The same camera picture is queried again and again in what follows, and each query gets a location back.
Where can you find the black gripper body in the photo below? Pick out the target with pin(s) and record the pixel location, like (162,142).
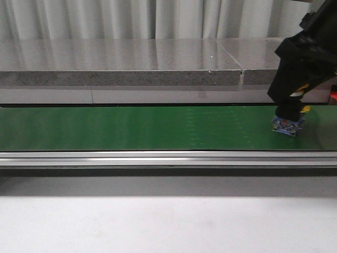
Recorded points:
(318,33)

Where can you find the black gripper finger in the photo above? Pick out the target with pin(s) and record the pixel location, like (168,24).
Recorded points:
(316,67)
(291,72)

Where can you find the red object at edge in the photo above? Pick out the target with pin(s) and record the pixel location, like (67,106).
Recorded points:
(333,98)

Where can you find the grey stone slab right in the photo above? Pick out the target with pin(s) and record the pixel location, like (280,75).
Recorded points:
(256,57)

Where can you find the grey stone countertop slab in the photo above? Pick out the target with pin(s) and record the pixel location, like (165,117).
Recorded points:
(115,62)

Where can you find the green conveyor belt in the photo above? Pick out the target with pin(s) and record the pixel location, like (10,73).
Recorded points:
(161,128)

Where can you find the white pleated curtain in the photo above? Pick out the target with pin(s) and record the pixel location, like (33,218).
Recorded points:
(23,20)

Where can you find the white cabinet front panel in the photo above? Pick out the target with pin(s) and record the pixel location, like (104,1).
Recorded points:
(134,95)

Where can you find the aluminium conveyor side rail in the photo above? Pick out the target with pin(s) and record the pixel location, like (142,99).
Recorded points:
(171,159)

